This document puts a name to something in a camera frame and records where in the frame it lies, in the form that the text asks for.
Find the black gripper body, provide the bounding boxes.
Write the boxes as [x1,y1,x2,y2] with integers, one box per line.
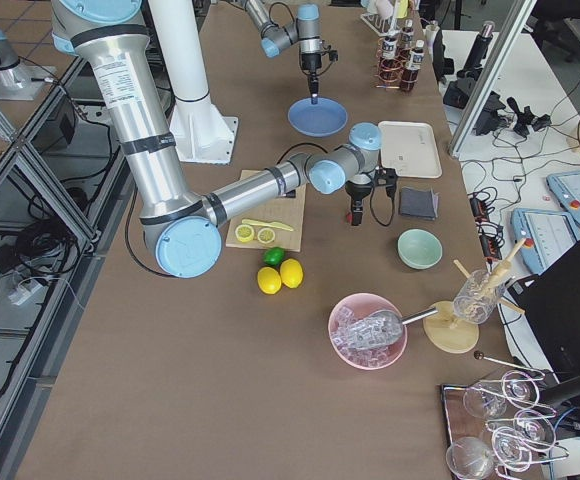
[299,42,338,75]
[345,167,398,213]

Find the blue plate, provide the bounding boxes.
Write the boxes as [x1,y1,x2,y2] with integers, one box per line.
[287,97,348,138]

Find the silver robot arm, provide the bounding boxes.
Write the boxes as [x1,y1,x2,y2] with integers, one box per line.
[52,1,381,278]
[235,1,338,105]

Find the cream rabbit tray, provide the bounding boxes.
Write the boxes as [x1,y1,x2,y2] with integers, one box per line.
[378,120,442,179]

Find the grey folded cloth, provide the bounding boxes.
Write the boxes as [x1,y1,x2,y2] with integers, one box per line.
[399,187,439,220]

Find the mint green bowl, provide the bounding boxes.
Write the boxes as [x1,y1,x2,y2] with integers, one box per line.
[397,229,443,270]

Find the wooden cutting board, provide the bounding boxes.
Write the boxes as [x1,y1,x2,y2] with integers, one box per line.
[225,185,307,252]

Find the yellow plastic knife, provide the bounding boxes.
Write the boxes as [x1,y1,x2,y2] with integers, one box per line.
[241,218,294,232]

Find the yellow lemon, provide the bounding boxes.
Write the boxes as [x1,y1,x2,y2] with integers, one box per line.
[279,258,304,289]
[257,266,282,295]

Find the tea bottle lower left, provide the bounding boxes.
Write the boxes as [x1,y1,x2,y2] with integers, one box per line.
[399,40,425,92]

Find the lemon slice flat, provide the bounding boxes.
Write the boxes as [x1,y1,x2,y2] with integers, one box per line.
[256,227,276,245]

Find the green lime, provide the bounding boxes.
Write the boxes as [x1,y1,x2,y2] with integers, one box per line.
[263,247,285,267]

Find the tea bottle lower right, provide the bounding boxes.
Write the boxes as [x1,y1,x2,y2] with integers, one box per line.
[400,19,414,58]

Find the lemon half thick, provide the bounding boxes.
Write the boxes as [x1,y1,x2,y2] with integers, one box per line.
[234,224,255,243]

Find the steel ice scoop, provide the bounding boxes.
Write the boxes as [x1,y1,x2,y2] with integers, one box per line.
[366,307,438,348]

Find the pink bowl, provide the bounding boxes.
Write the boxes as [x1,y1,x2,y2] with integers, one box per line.
[328,293,408,371]

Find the clear plastic ice cubes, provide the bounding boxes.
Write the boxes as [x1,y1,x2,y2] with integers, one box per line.
[340,314,375,351]

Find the clear glass on tree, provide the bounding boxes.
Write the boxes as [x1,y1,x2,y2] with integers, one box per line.
[453,270,505,325]

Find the wooden glass drying tree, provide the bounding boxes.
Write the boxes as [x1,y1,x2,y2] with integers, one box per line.
[423,237,527,355]

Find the round wooden stand base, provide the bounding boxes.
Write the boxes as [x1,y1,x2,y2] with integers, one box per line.
[423,301,479,354]

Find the black laptop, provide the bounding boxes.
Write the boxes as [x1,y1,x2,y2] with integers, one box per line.
[509,239,580,376]

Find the black framed tray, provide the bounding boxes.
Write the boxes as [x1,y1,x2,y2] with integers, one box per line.
[441,384,569,479]

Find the wine glasses on tray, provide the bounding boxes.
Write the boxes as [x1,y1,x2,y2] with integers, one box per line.
[446,370,556,479]

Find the copper wire bottle rack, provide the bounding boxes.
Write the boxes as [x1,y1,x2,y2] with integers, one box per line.
[375,27,424,92]

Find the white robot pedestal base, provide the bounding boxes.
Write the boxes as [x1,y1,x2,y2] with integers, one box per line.
[149,0,238,165]

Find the aluminium frame post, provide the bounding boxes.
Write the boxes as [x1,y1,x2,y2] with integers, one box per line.
[448,0,536,158]

